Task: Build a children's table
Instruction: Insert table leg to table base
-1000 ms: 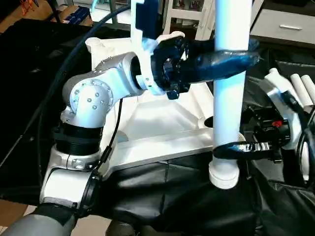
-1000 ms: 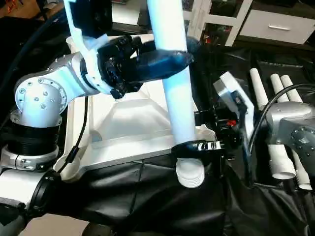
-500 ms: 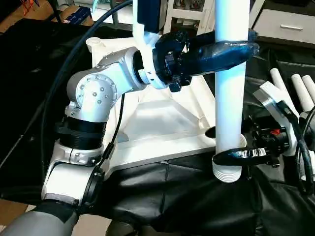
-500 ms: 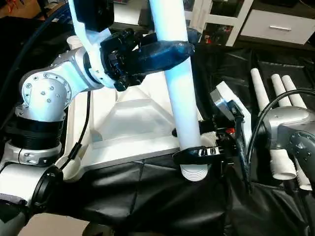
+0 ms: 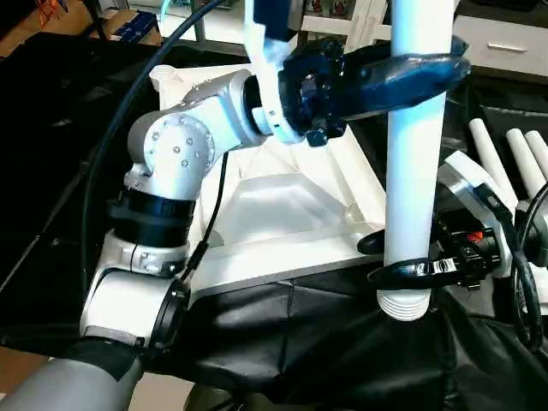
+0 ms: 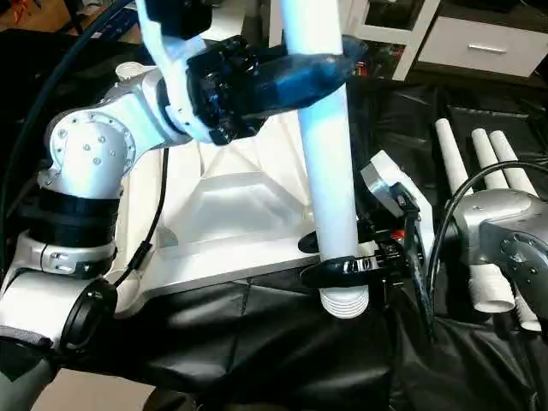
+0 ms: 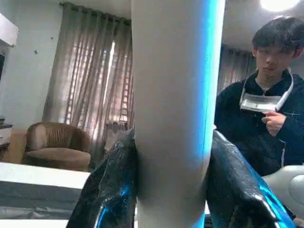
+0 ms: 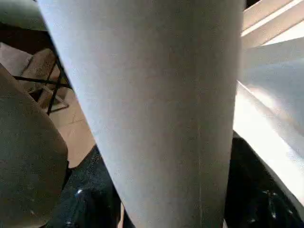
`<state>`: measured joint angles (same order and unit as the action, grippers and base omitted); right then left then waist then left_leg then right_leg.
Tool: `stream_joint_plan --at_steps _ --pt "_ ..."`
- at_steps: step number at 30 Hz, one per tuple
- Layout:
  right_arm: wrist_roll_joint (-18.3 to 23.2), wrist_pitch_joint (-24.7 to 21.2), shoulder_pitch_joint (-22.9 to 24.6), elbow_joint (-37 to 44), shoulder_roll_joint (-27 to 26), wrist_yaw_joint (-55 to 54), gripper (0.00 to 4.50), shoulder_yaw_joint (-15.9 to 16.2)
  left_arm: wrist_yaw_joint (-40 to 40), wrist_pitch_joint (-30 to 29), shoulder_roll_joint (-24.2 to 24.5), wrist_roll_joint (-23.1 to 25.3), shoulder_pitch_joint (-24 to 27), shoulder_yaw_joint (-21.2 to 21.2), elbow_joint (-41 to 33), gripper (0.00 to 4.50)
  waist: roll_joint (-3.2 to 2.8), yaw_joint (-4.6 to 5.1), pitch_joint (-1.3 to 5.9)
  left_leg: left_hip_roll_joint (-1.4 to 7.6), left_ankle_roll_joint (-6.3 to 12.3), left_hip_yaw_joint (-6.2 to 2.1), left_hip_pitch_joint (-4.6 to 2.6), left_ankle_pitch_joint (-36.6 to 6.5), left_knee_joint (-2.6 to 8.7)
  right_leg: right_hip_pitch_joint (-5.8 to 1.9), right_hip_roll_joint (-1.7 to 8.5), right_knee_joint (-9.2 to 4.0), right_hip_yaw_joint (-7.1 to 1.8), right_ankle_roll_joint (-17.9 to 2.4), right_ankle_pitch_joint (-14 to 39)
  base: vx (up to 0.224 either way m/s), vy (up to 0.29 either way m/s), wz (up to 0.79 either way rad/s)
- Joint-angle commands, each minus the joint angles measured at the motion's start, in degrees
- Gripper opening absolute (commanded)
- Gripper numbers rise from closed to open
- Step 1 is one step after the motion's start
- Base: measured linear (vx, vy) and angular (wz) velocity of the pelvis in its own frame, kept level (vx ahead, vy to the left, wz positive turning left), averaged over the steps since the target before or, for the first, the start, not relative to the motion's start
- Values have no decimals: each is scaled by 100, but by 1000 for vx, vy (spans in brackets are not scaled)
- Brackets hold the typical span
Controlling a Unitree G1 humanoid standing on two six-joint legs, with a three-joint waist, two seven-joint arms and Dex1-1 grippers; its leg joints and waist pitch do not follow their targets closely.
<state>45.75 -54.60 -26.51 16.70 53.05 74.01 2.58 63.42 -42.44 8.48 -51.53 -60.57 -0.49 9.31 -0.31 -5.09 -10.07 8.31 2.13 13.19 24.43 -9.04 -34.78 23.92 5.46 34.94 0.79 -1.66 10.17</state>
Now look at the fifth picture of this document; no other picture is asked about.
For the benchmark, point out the black work mat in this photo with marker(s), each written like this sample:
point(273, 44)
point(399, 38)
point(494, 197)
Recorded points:
point(325, 351)

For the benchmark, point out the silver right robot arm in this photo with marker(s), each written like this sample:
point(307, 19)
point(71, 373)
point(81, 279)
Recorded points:
point(538, 231)

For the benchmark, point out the white plastic table leg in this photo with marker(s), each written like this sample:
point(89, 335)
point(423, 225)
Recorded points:
point(527, 163)
point(539, 147)
point(415, 188)
point(490, 158)

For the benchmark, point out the white drawer unit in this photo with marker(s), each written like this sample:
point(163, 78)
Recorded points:
point(505, 47)

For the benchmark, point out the white glass door cabinet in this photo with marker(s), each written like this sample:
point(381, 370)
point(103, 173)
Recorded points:
point(342, 17)

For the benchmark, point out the white plastic table top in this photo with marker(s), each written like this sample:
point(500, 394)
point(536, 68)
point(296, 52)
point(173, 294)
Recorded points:
point(291, 214)

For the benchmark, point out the blue box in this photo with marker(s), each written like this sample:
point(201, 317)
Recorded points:
point(137, 26)

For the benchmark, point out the brown cardboard board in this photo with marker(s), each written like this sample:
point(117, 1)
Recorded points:
point(34, 30)

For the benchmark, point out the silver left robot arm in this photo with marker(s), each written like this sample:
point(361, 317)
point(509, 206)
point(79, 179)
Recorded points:
point(163, 171)

